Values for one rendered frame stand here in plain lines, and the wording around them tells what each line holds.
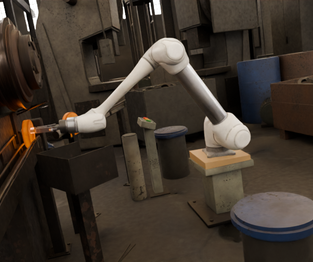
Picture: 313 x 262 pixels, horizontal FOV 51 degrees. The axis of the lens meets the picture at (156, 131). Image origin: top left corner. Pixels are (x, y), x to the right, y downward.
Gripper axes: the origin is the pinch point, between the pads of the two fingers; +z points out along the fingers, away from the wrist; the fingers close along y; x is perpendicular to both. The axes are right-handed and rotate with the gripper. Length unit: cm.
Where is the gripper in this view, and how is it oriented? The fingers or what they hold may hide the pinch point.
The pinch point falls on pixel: (28, 130)
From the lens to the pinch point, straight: 189.8
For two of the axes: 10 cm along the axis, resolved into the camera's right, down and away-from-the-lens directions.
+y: -1.8, -1.6, 9.7
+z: -9.8, 1.3, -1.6
